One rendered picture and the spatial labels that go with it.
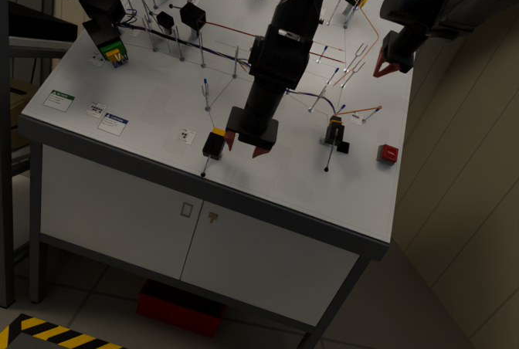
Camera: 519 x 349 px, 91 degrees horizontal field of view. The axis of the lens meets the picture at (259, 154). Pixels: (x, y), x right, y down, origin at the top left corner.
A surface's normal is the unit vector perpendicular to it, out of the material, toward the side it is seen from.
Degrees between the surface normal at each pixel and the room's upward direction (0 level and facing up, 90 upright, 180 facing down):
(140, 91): 50
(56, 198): 90
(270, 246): 90
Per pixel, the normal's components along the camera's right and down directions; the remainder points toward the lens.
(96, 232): -0.10, 0.33
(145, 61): 0.14, -0.31
